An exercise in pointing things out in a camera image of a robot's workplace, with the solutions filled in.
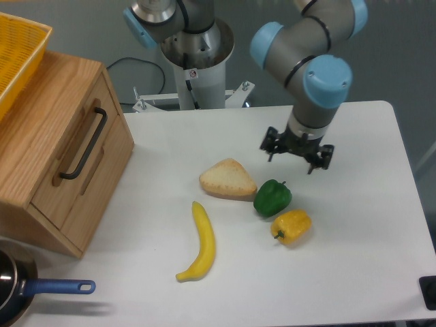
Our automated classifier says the black table-edge clamp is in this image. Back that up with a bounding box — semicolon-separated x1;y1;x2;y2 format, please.
418;276;436;311

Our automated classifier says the yellow plastic basket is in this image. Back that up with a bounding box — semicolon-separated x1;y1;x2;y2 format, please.
1;12;52;118

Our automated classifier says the toy bread slice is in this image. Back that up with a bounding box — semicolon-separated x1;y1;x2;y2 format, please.
199;158;258;201

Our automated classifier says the yellow toy banana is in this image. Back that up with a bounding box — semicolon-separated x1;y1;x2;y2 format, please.
176;201;216;283

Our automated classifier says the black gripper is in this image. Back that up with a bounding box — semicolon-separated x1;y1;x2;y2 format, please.
260;127;334;174

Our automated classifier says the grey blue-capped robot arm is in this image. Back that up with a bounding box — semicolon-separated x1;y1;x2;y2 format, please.
123;1;368;169

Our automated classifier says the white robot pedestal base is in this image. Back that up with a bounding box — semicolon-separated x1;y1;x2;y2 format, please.
131;18;256;113

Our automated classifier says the blue-handled dark pan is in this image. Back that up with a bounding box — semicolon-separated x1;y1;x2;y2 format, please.
1;249;96;326

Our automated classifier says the yellow toy bell pepper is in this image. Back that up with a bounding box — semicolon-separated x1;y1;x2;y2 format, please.
270;209;312;245

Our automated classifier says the wooden drawer cabinet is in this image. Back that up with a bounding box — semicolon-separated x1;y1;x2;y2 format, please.
1;51;134;258

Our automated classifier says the black floor cable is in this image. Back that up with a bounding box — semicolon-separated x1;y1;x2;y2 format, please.
106;57;166;105

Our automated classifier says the green toy bell pepper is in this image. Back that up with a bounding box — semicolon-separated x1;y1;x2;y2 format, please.
253;179;292;217

